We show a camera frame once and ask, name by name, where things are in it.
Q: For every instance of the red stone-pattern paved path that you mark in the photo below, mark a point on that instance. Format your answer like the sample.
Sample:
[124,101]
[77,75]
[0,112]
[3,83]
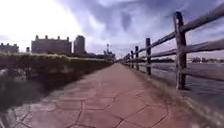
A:
[110,100]

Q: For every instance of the tall brown tower building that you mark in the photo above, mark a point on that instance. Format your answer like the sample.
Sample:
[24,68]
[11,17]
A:
[79,44]

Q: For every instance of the trimmed green hedge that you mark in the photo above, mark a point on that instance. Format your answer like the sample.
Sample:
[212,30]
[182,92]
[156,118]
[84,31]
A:
[50,68]

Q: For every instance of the wide brown building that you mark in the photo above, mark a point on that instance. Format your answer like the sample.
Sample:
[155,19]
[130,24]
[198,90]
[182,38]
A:
[50,46]

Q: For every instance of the grey stone kerb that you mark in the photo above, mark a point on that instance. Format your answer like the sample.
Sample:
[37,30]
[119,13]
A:
[176,100]

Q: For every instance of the distant tree line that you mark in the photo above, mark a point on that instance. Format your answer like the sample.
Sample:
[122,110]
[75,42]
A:
[196,60]

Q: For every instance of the grey water surface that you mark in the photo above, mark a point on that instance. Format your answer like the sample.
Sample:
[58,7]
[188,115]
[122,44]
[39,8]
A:
[203,83]

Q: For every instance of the low dark building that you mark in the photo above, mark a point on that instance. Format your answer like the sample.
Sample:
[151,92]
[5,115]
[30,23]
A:
[9,48]

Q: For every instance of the wooden post-and-rail fence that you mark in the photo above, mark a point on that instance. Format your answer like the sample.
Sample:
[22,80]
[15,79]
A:
[180,50]

